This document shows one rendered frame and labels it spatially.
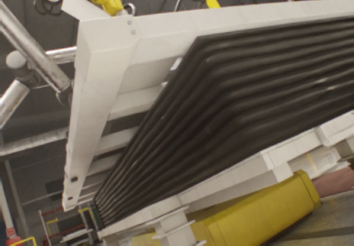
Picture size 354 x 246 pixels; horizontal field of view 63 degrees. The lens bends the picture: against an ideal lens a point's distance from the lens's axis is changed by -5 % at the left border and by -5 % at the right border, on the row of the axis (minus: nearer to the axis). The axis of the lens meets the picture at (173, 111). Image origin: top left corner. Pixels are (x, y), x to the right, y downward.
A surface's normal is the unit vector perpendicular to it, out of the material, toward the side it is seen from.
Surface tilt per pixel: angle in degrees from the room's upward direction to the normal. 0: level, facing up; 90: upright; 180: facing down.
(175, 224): 90
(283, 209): 90
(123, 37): 90
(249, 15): 90
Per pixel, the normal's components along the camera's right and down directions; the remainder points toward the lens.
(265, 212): 0.33, -0.41
